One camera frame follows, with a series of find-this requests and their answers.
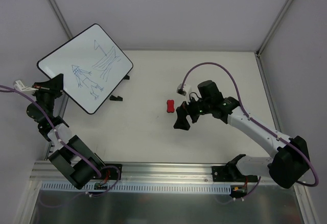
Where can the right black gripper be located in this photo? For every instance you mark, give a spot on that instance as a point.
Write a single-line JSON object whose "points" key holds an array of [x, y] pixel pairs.
{"points": [[189, 110]]}

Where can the left aluminium frame post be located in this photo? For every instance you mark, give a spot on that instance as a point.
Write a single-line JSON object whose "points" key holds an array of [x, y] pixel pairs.
{"points": [[60, 18]]}

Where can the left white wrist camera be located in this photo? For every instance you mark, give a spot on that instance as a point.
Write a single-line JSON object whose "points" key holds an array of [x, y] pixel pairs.
{"points": [[20, 86]]}

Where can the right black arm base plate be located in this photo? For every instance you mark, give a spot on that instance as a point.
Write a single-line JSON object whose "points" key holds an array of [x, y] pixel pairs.
{"points": [[226, 173]]}

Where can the white board with black frame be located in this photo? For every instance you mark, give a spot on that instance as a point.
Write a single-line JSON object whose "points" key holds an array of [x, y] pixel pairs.
{"points": [[92, 66]]}

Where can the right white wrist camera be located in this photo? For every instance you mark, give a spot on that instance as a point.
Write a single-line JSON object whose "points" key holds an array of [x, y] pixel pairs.
{"points": [[184, 90]]}

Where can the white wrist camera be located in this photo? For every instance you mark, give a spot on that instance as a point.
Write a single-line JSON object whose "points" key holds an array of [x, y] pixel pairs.
{"points": [[20, 86], [184, 90]]}

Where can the wire whiteboard stand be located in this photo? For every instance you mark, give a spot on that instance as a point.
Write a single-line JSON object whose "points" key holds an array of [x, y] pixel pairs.
{"points": [[119, 98]]}

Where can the red whiteboard eraser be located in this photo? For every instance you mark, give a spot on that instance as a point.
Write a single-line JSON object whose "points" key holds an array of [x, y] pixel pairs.
{"points": [[170, 106]]}

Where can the aluminium frame post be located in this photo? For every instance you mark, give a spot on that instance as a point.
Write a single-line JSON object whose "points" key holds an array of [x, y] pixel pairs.
{"points": [[60, 18], [283, 11]]}

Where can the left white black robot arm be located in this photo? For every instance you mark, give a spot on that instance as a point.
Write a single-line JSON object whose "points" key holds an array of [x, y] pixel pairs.
{"points": [[72, 157]]}

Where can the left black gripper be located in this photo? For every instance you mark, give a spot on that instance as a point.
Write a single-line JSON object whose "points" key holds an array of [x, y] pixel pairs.
{"points": [[47, 89]]}

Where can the aluminium mounting rail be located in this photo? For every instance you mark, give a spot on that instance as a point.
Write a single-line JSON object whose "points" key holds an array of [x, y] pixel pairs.
{"points": [[140, 172]]}

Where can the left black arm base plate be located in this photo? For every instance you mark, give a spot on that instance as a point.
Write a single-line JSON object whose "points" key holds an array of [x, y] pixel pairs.
{"points": [[111, 171]]}

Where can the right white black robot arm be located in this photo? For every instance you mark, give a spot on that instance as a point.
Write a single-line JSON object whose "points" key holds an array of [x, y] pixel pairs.
{"points": [[288, 157]]}

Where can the white slotted cable duct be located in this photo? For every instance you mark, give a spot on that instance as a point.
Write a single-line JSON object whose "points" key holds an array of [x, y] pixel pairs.
{"points": [[220, 189]]}

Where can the right aluminium frame post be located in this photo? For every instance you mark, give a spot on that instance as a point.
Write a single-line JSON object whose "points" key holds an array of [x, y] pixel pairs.
{"points": [[283, 11]]}

